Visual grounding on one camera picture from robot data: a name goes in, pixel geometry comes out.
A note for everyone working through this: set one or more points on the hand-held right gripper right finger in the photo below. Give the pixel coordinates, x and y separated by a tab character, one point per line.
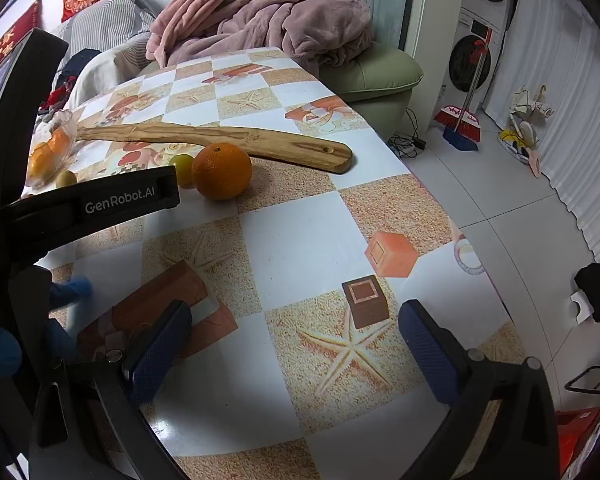
425	355

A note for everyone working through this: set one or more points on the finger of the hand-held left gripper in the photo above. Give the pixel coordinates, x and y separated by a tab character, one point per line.
0	355
77	288

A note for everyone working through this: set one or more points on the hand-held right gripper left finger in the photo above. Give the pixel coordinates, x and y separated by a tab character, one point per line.
155	355

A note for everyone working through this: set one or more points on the small mandarin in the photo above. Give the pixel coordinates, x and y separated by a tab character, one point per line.
40	162
59	142

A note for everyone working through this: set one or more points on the clear plastic bag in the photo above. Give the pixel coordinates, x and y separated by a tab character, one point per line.
65	125

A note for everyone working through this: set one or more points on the yellow cherry tomato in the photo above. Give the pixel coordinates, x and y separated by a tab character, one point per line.
182	170

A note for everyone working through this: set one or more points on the white cushion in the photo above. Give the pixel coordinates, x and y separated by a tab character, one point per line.
102	75

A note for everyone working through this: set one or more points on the dark clothes pile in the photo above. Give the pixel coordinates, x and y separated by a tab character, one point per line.
77	65

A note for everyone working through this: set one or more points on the red cardboard box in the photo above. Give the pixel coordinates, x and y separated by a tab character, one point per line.
575	430

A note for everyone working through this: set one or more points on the black cloth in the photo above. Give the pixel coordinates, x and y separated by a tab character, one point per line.
597	290

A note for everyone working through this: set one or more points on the large orange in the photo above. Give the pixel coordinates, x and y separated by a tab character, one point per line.
222	171

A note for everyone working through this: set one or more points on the grey striped pillow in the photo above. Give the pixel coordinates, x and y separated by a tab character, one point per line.
105	20

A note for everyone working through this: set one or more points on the blue dustpan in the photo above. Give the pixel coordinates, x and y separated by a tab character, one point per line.
462	141

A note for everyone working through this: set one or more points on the pink slipper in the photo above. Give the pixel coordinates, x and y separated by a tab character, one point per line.
535	165

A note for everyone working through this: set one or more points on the yellow slippers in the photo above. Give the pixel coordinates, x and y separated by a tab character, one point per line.
511	141

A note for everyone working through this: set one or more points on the red broom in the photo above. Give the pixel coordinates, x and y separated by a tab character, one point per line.
455	119

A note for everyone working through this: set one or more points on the long wooden board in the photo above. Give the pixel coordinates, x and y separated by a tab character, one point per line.
280	142

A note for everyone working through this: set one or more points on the white curtain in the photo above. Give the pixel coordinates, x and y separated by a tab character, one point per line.
570	135

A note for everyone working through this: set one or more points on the white cloth bag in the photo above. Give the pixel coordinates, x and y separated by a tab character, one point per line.
530	102

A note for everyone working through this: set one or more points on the white washing machine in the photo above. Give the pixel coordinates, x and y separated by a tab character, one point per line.
472	60

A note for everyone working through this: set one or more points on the pink fleece blanket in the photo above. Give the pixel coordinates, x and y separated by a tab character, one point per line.
260	5

